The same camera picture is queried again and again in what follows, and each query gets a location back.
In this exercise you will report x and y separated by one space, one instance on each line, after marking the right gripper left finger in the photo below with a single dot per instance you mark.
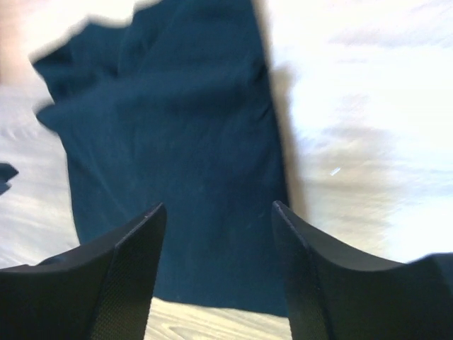
98 290

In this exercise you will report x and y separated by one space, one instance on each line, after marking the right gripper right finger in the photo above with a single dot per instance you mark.
335 291

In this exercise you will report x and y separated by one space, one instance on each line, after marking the black t shirt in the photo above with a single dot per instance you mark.
176 108

